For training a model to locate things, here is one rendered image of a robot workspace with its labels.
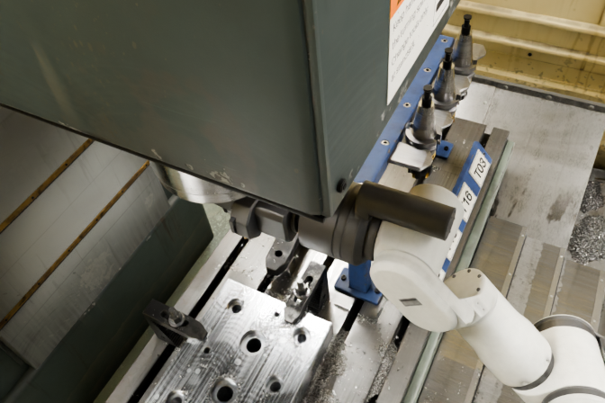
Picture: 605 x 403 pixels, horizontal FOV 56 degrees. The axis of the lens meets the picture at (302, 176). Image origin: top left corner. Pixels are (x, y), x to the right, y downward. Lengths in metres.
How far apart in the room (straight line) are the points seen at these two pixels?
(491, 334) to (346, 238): 0.19
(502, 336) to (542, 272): 0.85
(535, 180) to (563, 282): 0.29
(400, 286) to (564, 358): 0.23
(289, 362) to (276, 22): 0.81
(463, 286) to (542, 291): 0.82
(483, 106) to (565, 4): 0.35
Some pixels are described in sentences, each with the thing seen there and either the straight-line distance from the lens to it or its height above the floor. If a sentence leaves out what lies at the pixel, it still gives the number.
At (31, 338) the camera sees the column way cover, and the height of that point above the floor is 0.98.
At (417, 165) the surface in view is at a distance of 1.00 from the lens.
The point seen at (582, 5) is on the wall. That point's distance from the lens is 1.57.
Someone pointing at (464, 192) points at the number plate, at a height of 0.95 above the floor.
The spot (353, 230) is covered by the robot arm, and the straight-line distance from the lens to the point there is 0.59.
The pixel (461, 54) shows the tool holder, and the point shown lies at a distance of 1.18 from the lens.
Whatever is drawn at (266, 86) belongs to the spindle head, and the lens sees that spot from 0.35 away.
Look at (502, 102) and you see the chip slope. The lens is 1.72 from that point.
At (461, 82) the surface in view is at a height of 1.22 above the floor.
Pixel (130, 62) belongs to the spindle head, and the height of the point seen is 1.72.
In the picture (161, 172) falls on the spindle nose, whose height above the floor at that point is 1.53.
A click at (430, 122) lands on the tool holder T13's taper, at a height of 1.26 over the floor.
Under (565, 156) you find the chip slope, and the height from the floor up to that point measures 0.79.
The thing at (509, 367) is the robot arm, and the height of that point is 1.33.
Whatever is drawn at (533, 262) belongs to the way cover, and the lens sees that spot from 1.53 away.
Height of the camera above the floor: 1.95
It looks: 48 degrees down
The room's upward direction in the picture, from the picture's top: 8 degrees counter-clockwise
